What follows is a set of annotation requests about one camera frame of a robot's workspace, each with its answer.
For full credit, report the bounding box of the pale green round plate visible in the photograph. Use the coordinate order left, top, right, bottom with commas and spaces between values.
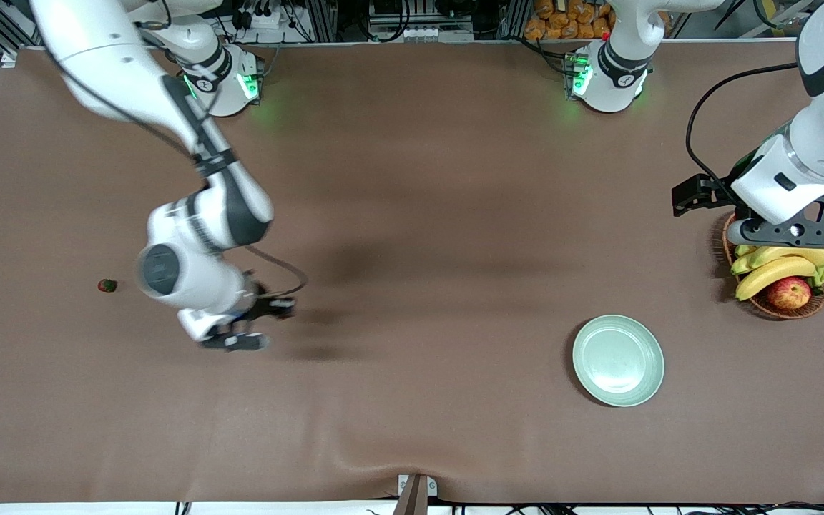
572, 315, 666, 408

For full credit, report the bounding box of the red apple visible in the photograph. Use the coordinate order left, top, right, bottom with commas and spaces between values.
766, 276, 813, 310

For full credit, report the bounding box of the brown wicker basket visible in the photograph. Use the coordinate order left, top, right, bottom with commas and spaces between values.
722, 213, 824, 320

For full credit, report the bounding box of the brown table cover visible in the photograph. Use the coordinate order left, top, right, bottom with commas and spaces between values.
0, 39, 824, 505

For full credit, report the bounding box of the bag of orange buns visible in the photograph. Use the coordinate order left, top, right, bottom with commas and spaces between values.
524, 0, 614, 41

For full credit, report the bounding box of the white power strip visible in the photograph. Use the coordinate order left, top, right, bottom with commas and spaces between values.
230, 6, 285, 29

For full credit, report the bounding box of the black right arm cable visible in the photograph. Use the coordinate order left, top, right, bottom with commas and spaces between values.
40, 39, 308, 298

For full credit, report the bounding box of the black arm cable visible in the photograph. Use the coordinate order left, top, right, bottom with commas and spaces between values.
40, 39, 308, 298
685, 62, 803, 210

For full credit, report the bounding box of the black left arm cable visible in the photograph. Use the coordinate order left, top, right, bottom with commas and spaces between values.
685, 62, 803, 210

